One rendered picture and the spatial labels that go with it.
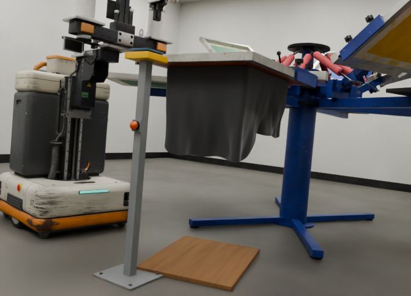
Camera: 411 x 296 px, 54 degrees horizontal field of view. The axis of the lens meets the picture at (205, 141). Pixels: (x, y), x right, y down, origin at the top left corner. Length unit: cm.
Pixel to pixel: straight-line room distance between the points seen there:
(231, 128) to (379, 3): 505
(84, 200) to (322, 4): 531
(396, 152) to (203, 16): 410
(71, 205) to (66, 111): 57
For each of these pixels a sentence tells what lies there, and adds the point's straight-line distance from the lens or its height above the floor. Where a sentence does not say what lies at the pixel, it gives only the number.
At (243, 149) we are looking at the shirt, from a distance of 183.
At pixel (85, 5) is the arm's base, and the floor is 120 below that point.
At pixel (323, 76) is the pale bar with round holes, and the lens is 240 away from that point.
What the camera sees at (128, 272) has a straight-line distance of 182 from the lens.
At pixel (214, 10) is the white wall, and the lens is 769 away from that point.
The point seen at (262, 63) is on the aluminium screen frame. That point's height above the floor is 96.
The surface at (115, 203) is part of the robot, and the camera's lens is 247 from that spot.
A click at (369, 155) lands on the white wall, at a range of 629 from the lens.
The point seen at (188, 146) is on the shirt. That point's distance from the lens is 190.
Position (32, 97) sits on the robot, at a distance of 252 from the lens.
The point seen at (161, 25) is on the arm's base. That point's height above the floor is 121.
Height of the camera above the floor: 67
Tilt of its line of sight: 2 degrees down
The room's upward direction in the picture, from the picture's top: 5 degrees clockwise
